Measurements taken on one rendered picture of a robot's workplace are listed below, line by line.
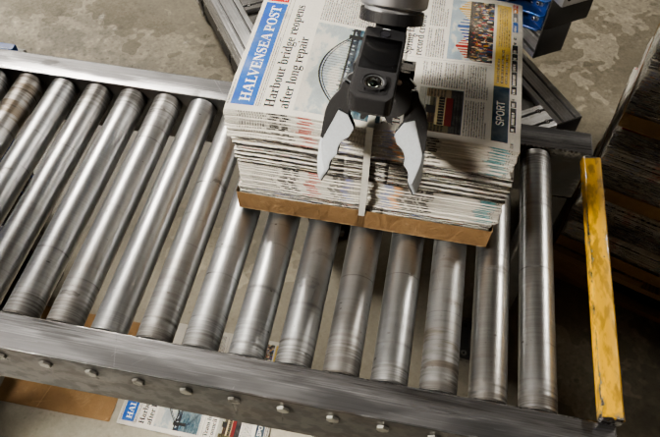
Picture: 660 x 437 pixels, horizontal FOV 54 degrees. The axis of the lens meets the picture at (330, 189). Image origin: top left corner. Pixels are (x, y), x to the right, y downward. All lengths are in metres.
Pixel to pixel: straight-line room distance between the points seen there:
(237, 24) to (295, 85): 1.41
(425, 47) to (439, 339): 0.40
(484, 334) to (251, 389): 0.32
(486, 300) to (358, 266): 0.19
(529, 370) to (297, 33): 0.55
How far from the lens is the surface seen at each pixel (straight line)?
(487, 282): 0.97
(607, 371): 0.94
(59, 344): 0.96
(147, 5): 2.77
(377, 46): 0.71
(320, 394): 0.87
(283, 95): 0.84
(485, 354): 0.92
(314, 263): 0.96
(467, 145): 0.81
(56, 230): 1.06
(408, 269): 0.96
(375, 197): 0.93
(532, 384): 0.92
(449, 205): 0.92
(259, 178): 0.94
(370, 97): 0.65
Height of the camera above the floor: 1.62
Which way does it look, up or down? 52 degrees down
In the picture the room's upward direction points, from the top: 2 degrees clockwise
